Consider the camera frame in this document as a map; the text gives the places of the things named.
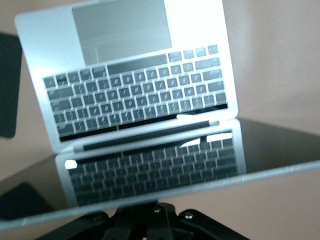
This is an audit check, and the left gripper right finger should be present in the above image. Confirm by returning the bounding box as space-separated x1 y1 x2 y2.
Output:
152 202 251 240

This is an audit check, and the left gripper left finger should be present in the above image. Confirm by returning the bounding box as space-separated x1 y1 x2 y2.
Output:
32 202 158 240

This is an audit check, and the silver laptop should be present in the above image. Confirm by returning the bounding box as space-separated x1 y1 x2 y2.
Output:
0 0 320 226

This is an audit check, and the black mouse pad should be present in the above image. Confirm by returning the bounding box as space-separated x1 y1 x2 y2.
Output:
0 32 24 139

